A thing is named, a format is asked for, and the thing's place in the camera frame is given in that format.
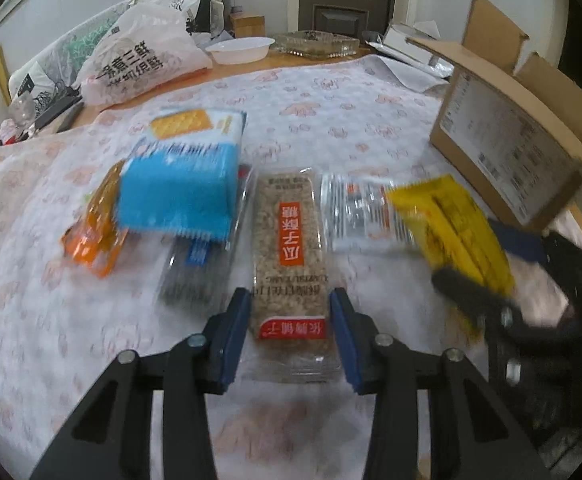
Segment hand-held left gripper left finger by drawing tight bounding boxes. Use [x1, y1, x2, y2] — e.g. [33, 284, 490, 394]
[30, 287, 252, 480]

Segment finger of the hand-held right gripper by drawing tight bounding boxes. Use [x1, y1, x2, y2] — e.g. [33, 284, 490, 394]
[487, 219, 549, 267]
[432, 266, 524, 328]

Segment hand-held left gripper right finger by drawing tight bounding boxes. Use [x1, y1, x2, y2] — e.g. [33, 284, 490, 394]
[328, 287, 552, 480]

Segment yellow snack packet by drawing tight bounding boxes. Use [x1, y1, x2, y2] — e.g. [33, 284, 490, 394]
[386, 175, 516, 346]

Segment cardboard box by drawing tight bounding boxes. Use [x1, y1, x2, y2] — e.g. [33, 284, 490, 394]
[406, 0, 582, 233]

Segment seed brittle clear packet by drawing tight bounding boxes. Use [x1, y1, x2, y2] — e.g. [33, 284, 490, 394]
[243, 167, 344, 383]

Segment white orange snack packet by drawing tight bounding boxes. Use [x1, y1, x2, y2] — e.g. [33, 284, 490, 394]
[320, 172, 424, 256]

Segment blue cracker packet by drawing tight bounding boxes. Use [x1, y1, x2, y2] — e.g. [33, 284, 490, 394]
[116, 107, 249, 253]

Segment dark snack clear tray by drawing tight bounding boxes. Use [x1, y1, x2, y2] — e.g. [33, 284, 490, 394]
[156, 162, 256, 317]

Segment floral tablecloth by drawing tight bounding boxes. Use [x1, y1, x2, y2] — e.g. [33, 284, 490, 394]
[0, 52, 582, 480]

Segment silver mailer bags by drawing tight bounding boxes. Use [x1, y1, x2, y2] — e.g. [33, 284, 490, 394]
[363, 21, 456, 93]

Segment glass tray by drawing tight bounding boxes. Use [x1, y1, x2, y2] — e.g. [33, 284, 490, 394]
[270, 31, 360, 58]

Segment white bowl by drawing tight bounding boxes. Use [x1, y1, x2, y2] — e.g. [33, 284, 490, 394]
[205, 36, 276, 65]

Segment white printed plastic bag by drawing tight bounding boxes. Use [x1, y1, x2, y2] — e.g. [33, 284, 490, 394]
[73, 2, 214, 108]

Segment wine glass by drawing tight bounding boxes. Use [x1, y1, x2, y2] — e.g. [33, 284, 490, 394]
[8, 94, 40, 132]

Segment small wooden box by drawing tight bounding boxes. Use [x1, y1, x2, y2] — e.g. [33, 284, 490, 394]
[228, 12, 266, 40]

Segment teal leaf cushion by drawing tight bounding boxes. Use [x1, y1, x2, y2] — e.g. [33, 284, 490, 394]
[56, 7, 126, 75]

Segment wooden post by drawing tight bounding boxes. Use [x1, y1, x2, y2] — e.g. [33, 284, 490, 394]
[0, 45, 12, 107]

